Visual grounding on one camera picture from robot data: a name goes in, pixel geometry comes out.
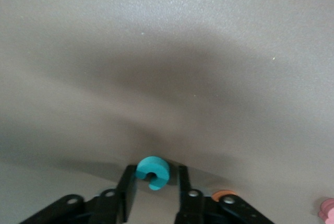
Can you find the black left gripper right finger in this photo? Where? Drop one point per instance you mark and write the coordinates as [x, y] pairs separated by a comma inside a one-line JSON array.
[[190, 208]]

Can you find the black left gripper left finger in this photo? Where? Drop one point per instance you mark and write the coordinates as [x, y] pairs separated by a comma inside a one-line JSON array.
[[125, 198]]

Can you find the orange letter e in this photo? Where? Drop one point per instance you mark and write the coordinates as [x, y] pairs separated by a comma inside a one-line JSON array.
[[220, 195]]

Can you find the teal letter c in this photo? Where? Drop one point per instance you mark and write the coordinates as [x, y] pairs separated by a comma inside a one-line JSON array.
[[154, 165]]

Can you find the pink letter t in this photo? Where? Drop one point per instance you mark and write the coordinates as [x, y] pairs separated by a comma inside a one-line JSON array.
[[328, 208]]

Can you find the brown table cover sheet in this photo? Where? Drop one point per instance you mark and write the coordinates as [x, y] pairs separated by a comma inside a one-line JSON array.
[[167, 51]]

